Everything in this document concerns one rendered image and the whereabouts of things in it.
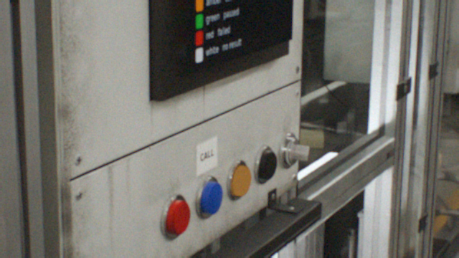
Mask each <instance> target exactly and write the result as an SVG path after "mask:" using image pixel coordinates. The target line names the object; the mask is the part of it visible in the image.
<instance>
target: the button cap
mask: <svg viewBox="0 0 459 258"><path fill-rule="evenodd" d="M222 199H223V190H222V185H221V184H220V183H216V182H210V183H209V184H208V185H207V187H206V189H205V191H204V193H203V196H202V208H203V211H204V212H205V213H206V214H215V213H217V212H218V210H219V209H220V207H221V205H222Z"/></svg>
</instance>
